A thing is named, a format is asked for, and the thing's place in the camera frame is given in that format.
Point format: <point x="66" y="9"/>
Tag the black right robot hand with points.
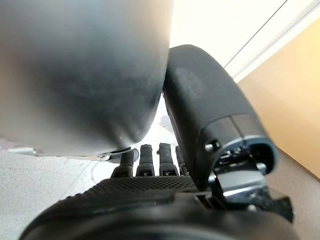
<point x="190" y="100"/>

